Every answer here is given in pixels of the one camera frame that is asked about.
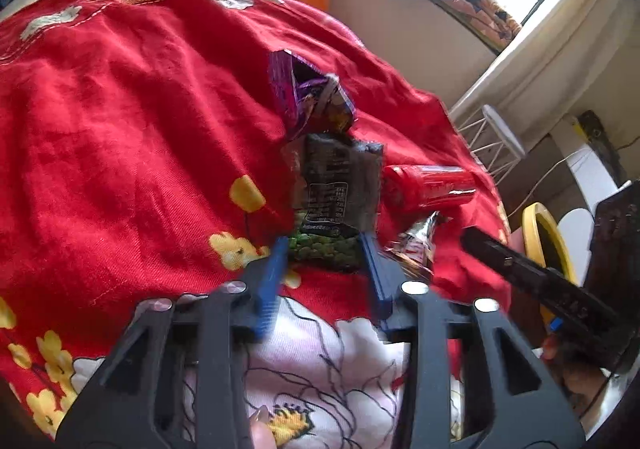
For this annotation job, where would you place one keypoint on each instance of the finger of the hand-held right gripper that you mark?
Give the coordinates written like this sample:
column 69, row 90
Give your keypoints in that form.
column 500, row 256

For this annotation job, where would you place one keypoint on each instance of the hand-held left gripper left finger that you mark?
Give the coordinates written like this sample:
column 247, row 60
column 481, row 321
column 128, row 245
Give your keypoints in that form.
column 270, row 279

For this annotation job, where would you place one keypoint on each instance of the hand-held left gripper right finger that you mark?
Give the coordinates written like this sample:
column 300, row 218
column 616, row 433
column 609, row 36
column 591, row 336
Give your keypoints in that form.
column 374, row 274

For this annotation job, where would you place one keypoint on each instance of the black bin with yellow rim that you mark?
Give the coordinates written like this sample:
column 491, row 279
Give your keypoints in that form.
column 532, row 220

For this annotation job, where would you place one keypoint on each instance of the brown silver snack wrapper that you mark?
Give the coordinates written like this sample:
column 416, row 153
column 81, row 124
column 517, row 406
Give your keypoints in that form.
column 417, row 241

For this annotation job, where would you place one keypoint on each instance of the black green pea snack packet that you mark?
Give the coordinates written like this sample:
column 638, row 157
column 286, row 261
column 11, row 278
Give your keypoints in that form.
column 330, row 189

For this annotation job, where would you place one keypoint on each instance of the person's right forearm white sleeve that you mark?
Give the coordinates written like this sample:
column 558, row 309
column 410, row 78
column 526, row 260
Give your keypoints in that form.
column 607, row 404

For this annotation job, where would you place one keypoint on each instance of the person's right hand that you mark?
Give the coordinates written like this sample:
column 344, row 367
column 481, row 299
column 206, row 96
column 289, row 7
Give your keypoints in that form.
column 575, row 379

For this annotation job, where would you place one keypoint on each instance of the white vanity desk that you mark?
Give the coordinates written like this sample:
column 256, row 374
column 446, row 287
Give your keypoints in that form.
column 595, row 174

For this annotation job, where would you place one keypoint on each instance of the red snack packet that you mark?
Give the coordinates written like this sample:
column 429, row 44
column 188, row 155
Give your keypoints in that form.
column 425, row 186

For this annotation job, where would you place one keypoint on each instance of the dark cosmetic bag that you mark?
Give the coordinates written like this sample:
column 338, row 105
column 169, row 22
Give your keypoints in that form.
column 600, row 139

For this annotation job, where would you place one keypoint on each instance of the purple snack wrapper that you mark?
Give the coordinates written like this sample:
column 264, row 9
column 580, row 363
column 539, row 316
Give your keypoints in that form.
column 286, row 89

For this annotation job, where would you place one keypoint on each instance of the cream curtain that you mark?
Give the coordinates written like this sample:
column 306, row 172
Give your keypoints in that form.
column 550, row 54

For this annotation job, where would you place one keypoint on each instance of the red floral blanket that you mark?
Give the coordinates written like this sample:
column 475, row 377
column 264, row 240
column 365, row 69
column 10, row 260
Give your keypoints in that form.
column 125, row 129

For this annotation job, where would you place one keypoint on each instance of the orange patterned quilt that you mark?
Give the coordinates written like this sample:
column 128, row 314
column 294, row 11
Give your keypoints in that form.
column 480, row 9

